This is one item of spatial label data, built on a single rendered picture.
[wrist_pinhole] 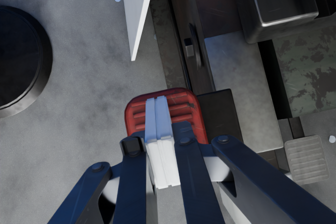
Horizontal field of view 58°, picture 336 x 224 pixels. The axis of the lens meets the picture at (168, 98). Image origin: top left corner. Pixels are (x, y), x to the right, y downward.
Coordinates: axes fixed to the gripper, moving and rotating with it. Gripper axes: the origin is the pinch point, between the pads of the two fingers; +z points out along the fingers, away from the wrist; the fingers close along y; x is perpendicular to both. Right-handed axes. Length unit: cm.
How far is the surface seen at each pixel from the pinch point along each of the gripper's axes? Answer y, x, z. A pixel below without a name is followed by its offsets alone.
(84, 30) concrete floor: -22, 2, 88
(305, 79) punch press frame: 16.1, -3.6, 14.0
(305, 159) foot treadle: 33, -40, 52
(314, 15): 15.9, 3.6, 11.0
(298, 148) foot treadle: 32, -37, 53
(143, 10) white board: -0.4, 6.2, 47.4
